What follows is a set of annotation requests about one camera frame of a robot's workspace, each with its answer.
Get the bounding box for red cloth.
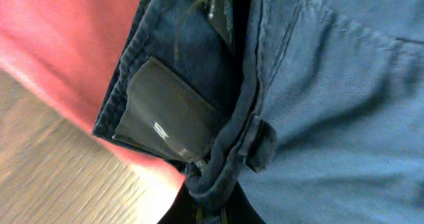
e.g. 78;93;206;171
0;0;186;192

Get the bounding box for blue denim shorts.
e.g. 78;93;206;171
93;0;423;223

